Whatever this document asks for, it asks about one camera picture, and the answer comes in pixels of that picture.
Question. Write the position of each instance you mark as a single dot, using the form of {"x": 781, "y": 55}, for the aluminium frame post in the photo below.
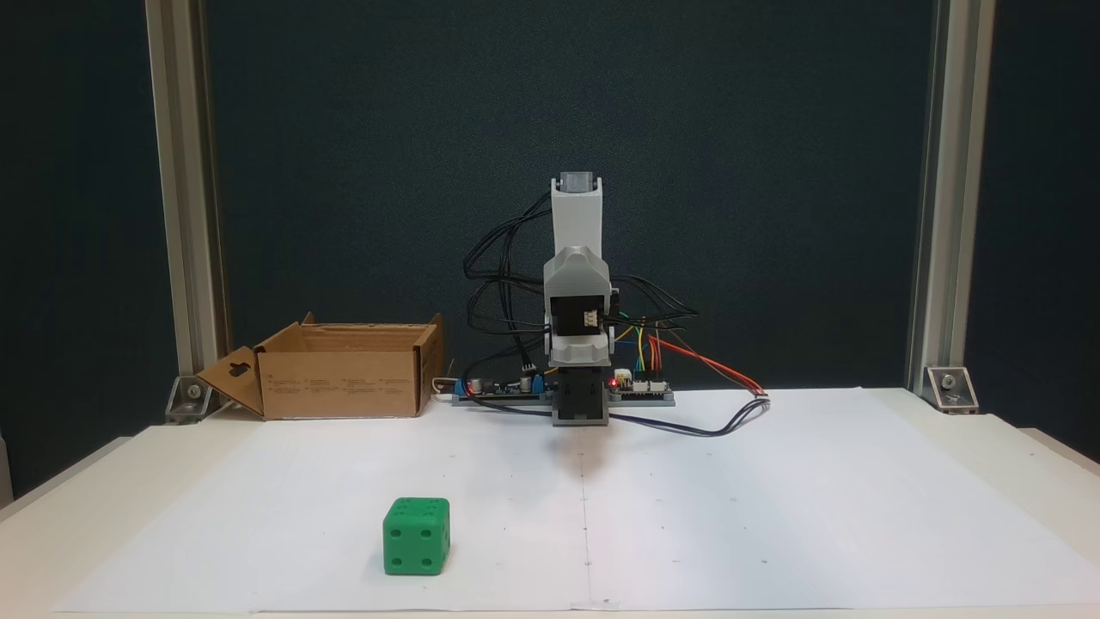
{"x": 176, "y": 172}
{"x": 950, "y": 172}

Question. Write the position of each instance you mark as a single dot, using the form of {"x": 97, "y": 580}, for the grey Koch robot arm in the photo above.
{"x": 576, "y": 223}

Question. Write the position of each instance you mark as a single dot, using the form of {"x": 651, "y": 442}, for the green dice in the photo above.
{"x": 416, "y": 537}

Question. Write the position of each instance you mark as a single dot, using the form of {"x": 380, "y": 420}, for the open cardboard box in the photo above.
{"x": 344, "y": 387}

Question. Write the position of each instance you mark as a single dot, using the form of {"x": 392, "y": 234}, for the blue circuit board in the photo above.
{"x": 498, "y": 389}

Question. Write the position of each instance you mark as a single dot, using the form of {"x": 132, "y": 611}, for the grey board mounting plate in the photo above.
{"x": 516, "y": 401}

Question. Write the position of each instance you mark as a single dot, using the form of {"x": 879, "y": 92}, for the metal corner bracket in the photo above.
{"x": 191, "y": 397}
{"x": 950, "y": 387}

